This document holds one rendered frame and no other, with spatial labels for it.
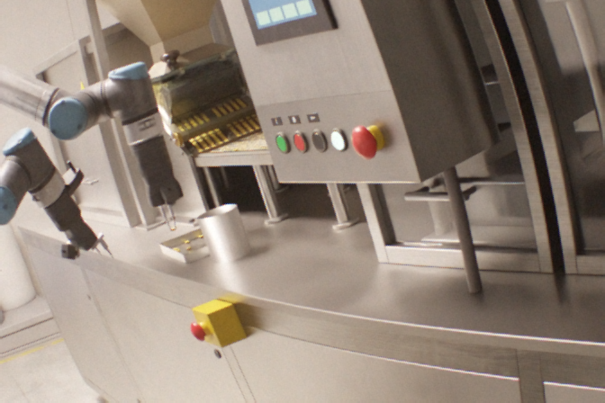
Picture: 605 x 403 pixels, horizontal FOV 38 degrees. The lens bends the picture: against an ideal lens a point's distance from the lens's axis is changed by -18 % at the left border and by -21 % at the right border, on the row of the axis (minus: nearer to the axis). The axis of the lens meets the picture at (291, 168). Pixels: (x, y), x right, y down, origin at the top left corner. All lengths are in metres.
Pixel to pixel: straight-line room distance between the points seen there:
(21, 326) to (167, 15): 2.86
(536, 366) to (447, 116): 0.36
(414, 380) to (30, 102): 1.08
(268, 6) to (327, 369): 0.58
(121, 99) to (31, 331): 3.04
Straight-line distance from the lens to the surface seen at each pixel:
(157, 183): 2.17
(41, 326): 5.06
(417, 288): 1.45
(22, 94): 2.07
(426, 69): 1.21
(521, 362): 1.15
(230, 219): 1.97
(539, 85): 1.18
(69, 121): 2.03
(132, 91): 2.13
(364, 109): 1.24
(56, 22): 6.14
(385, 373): 1.43
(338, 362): 1.54
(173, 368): 2.36
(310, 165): 1.39
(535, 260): 1.31
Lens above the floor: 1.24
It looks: 9 degrees down
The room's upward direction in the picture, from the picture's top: 18 degrees counter-clockwise
